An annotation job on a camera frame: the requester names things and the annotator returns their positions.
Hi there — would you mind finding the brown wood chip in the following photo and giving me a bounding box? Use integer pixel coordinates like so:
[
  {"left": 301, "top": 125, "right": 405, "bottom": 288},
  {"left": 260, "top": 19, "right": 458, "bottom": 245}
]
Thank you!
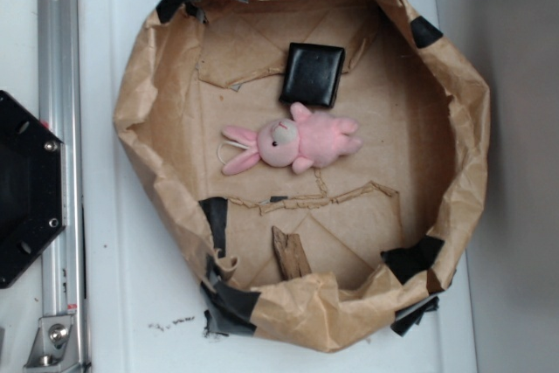
[{"left": 272, "top": 226, "right": 312, "bottom": 280}]

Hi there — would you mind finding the pink plush bunny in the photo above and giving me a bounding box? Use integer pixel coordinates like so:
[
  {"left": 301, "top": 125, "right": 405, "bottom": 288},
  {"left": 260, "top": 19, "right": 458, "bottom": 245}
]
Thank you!
[{"left": 222, "top": 102, "right": 363, "bottom": 176}]

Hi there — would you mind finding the black square pad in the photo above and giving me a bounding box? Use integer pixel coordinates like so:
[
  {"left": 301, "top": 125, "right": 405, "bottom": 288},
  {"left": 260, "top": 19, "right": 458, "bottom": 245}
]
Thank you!
[{"left": 279, "top": 43, "right": 345, "bottom": 108}]

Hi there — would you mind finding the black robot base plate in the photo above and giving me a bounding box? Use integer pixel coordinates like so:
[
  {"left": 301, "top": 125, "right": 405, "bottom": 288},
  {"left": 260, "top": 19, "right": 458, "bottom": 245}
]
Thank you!
[{"left": 1, "top": 91, "right": 65, "bottom": 289}]

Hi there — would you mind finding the aluminium extrusion rail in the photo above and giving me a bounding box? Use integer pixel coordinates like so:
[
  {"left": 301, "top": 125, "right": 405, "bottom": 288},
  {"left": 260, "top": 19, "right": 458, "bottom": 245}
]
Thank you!
[{"left": 38, "top": 0, "right": 91, "bottom": 372}]

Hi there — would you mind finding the metal corner bracket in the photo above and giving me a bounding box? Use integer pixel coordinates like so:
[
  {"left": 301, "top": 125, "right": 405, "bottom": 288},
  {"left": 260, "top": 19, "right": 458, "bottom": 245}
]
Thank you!
[{"left": 23, "top": 314, "right": 81, "bottom": 372}]

